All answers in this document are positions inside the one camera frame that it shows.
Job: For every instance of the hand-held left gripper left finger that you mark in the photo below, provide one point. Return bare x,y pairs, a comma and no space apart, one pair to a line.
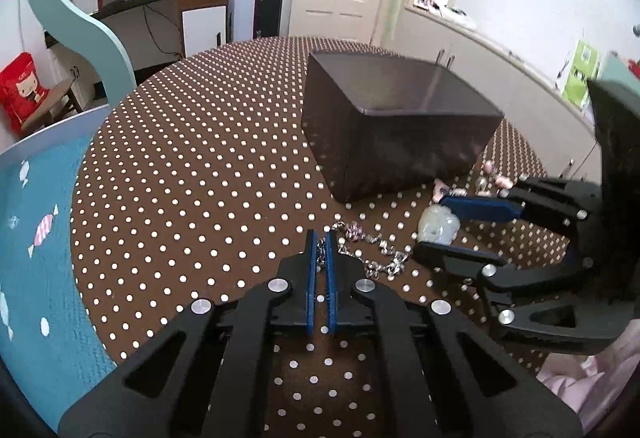
311,288

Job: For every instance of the pale jade pendant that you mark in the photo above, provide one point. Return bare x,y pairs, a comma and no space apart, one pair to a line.
437,225

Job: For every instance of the dark desk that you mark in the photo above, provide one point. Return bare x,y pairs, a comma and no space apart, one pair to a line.
150,6

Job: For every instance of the wooden chair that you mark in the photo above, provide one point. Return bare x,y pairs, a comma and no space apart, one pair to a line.
55,101

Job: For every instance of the small white cabinet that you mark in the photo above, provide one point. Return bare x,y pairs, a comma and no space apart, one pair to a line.
202,31

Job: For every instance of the green box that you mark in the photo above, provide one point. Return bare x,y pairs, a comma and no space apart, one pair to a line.
582,73

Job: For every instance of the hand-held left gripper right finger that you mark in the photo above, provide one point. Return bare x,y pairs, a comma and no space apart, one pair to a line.
331,298

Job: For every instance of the blue candy print bed sheet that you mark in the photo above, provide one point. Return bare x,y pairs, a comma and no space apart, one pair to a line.
40,243

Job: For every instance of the white cloth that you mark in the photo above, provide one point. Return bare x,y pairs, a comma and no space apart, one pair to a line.
455,16

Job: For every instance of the grey metal tin box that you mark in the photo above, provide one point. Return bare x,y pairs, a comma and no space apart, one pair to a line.
400,138

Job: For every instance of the red cartoon cushion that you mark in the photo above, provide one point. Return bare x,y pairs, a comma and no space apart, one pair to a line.
20,91

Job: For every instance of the brown polka dot tablecloth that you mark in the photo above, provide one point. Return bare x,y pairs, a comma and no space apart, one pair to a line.
200,168

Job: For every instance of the white sideboard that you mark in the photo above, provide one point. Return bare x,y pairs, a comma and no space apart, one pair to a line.
500,68

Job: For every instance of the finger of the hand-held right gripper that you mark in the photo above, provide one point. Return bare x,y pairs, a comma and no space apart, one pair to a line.
480,208
460,258

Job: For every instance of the teal bunk bed frame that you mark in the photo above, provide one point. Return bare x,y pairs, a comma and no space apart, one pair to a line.
85,28

